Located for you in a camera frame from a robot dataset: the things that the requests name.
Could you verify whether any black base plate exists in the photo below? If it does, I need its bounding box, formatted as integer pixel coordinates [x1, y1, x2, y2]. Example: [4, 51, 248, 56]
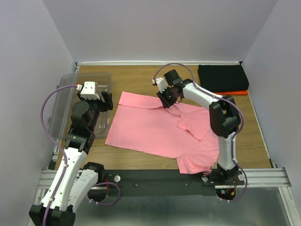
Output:
[105, 169, 245, 197]

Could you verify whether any folded orange t shirt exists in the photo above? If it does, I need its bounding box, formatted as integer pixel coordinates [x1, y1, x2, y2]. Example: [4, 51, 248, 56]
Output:
[215, 90, 248, 96]

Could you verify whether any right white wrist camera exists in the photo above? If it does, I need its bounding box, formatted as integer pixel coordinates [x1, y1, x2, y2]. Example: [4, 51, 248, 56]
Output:
[152, 77, 168, 93]

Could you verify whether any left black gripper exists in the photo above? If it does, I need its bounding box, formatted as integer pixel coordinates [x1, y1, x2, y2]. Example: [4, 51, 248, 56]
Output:
[77, 91, 113, 131]

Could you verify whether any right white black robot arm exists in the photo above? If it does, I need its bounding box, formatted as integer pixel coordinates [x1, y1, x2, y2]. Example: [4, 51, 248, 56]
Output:
[152, 70, 244, 185]

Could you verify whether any folded black t shirt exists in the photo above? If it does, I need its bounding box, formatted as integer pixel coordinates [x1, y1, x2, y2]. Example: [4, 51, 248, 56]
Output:
[198, 65, 249, 93]

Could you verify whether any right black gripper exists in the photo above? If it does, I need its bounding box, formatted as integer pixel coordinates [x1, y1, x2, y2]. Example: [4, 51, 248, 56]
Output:
[156, 86, 178, 109]

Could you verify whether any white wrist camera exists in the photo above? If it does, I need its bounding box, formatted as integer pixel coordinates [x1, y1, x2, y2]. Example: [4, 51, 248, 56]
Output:
[152, 77, 168, 93]
[76, 81, 100, 100]

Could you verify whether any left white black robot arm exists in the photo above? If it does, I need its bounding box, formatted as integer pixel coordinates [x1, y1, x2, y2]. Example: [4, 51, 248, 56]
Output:
[29, 91, 113, 226]

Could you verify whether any clear plastic bin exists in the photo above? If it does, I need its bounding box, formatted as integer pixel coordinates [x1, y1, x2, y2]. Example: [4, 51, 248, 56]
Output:
[49, 73, 112, 141]

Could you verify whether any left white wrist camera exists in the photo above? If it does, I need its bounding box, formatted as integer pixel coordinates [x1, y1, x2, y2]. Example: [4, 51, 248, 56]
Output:
[76, 81, 100, 100]

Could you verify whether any aluminium frame rail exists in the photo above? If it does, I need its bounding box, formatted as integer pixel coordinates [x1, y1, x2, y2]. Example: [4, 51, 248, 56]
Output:
[27, 167, 301, 226]

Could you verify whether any pink t shirt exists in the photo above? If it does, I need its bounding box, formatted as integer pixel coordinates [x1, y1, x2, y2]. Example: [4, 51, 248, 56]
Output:
[105, 92, 219, 174]

